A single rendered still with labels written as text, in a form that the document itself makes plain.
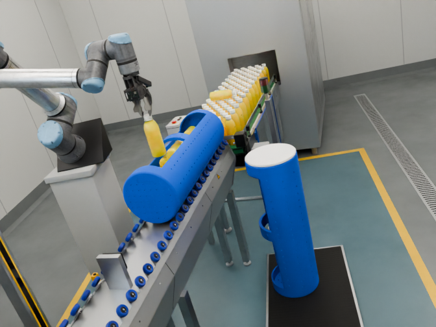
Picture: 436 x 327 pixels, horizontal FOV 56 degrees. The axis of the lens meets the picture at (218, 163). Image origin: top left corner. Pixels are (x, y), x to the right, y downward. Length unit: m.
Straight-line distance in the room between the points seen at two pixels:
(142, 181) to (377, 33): 5.49
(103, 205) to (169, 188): 0.87
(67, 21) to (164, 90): 1.89
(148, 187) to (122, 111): 5.57
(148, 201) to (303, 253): 0.96
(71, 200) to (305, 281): 1.51
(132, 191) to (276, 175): 0.72
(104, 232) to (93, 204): 0.22
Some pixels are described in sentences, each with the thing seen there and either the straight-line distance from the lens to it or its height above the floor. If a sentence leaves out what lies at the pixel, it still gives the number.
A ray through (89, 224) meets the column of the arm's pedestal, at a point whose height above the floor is 0.73.
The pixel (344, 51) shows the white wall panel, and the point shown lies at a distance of 6.86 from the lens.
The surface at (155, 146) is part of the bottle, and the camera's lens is 1.96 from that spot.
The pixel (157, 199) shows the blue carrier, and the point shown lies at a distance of 1.94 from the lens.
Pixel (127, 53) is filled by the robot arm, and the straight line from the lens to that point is 1.84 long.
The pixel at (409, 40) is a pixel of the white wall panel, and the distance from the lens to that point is 7.05.
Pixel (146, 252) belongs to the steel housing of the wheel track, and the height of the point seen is 0.93.
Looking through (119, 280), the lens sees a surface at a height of 0.97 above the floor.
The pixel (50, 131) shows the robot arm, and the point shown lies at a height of 1.39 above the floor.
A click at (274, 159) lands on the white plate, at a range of 2.15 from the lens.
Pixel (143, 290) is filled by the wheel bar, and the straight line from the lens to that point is 1.68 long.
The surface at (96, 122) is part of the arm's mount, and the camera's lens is 2.75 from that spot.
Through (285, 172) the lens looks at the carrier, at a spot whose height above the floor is 0.97.
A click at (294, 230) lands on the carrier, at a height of 0.62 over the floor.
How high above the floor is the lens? 1.91
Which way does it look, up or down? 23 degrees down
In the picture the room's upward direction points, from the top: 15 degrees counter-clockwise
